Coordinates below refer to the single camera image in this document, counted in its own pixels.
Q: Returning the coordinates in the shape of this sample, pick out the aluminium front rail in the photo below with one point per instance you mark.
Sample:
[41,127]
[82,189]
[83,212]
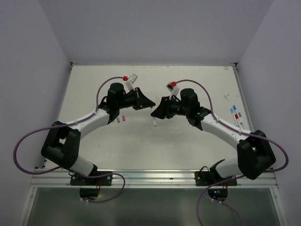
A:
[151,179]

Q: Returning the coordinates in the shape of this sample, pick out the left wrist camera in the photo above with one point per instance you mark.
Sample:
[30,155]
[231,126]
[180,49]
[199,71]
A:
[129,81]

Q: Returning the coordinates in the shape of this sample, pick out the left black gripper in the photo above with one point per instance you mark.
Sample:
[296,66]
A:
[141,101]

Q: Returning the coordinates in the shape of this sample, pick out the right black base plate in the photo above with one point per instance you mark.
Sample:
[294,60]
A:
[205,178]

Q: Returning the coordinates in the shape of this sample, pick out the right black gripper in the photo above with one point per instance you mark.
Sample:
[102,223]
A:
[163,109]

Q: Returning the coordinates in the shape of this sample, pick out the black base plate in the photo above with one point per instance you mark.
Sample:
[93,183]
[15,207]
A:
[205,178]
[98,178]

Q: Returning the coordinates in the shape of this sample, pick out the white pen blue cap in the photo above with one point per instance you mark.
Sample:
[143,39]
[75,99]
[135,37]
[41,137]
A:
[235,118]

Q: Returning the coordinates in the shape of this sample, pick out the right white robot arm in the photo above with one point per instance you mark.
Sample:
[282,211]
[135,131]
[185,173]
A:
[254,153]

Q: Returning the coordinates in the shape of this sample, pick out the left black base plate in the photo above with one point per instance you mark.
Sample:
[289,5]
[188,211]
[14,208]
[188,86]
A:
[98,178]

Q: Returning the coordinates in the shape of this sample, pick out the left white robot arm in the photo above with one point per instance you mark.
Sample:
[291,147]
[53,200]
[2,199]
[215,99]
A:
[62,143]

